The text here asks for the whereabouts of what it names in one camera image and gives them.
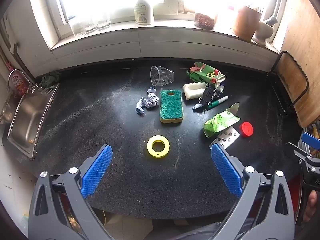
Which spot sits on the green wipes packet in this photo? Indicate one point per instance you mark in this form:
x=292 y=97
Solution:
x=220 y=122

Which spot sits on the green marker pen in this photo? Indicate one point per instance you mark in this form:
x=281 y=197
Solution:
x=217 y=102

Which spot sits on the glass jar of red spice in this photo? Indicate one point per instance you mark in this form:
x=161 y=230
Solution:
x=204 y=21

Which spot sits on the grey stone pestle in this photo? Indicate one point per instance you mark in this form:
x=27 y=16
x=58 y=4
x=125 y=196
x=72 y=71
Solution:
x=271 y=20

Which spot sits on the green dish cloth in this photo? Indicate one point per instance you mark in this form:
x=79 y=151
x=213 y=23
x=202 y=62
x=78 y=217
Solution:
x=51 y=78

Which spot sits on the green scouring sponge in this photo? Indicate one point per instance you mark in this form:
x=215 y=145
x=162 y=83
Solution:
x=171 y=106

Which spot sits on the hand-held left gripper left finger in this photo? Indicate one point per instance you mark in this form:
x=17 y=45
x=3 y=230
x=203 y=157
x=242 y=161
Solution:
x=97 y=170

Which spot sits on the paper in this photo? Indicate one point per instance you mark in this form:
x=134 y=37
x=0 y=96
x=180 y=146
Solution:
x=147 y=102

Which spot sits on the wooden utensil holder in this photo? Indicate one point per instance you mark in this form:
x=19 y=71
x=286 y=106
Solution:
x=246 y=22

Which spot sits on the clear drinking glass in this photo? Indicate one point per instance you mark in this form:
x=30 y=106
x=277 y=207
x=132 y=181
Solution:
x=77 y=30
x=103 y=23
x=90 y=27

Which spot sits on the white stone mortar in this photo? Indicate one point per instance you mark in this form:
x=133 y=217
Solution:
x=262 y=33

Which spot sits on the wooden board with black frame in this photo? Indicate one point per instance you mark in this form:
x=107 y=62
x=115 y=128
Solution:
x=292 y=80

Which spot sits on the person's right hand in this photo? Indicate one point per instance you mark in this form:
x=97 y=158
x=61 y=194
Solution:
x=313 y=205

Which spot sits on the red plastic cap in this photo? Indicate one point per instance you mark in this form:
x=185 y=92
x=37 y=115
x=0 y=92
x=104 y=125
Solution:
x=246 y=129

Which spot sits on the silver blister pack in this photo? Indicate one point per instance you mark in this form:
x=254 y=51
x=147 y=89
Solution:
x=226 y=138

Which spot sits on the white detergent bottle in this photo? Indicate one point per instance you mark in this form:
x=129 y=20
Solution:
x=143 y=10

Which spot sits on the red label bottle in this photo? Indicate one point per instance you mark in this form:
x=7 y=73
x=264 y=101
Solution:
x=18 y=83

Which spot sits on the green plastic piece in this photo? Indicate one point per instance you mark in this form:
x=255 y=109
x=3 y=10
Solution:
x=193 y=77

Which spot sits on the colourful printed wrapper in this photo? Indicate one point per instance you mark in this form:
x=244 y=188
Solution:
x=207 y=72

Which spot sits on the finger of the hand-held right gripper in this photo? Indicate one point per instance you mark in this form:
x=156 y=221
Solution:
x=310 y=138
x=298 y=150

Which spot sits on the blue and white wrapper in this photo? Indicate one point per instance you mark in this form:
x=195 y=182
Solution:
x=198 y=105

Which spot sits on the stainless steel sink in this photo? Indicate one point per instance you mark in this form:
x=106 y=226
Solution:
x=25 y=120

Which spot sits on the white foam piece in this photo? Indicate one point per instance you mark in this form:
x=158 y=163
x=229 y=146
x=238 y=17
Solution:
x=193 y=91

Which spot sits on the chrome faucet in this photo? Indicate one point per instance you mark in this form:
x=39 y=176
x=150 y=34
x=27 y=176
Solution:
x=15 y=76

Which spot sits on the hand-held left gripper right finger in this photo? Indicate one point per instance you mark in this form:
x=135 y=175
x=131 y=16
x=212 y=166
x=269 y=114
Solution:
x=226 y=170

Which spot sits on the clear plastic cup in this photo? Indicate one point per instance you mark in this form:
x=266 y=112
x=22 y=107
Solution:
x=161 y=76

